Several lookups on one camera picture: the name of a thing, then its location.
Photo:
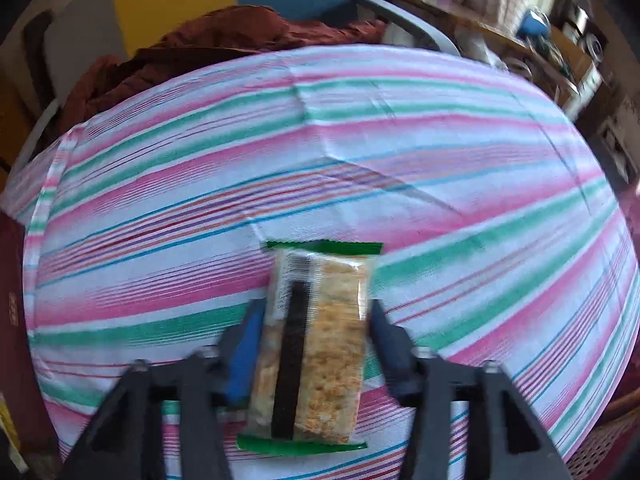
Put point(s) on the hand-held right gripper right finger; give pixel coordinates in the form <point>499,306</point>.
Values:
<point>392,355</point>

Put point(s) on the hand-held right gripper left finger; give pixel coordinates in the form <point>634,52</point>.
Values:
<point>245,355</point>

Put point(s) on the green-edged cracker packet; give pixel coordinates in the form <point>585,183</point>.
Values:
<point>325,340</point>

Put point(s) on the striped tablecloth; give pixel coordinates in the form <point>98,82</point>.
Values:
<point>400,160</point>

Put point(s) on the wicker basket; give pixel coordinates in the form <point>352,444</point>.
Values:
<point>607,445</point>

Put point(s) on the rust brown cloth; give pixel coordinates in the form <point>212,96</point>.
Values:
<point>210,45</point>

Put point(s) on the wooden window shelf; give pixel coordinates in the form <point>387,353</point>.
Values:
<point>475,25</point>

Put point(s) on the grey yellow blue chair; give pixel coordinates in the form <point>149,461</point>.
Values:
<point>170,0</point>

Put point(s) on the black rolled mat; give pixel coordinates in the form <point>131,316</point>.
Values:
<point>37,55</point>

